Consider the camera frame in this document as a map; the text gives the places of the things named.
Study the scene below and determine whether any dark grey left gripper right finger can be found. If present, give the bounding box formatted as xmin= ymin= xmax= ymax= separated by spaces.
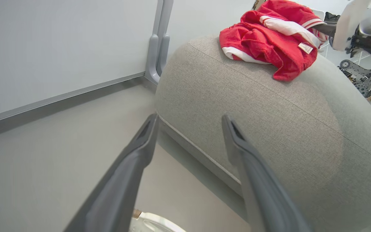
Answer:
xmin=222 ymin=114 xmax=311 ymax=232

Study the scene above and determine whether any red garment with white stripes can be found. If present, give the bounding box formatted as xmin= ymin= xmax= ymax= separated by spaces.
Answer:
xmin=219 ymin=0 xmax=329 ymax=82

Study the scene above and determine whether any grey fabric sofa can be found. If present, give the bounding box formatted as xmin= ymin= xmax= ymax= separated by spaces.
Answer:
xmin=155 ymin=34 xmax=371 ymax=232

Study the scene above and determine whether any grey partition leg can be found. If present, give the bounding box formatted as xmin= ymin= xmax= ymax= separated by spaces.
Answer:
xmin=145 ymin=0 xmax=165 ymax=85
xmin=157 ymin=0 xmax=174 ymax=76

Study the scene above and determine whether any black fabric item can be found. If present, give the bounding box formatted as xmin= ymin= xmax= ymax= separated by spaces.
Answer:
xmin=324 ymin=12 xmax=341 ymax=23

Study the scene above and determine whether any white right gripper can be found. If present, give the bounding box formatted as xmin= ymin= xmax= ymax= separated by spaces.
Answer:
xmin=311 ymin=0 xmax=371 ymax=58

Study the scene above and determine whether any grey partition bottom rail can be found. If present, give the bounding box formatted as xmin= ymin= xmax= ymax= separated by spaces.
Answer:
xmin=0 ymin=72 xmax=146 ymax=128

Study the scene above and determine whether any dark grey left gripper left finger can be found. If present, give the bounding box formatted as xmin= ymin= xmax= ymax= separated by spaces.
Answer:
xmin=64 ymin=113 xmax=159 ymax=232

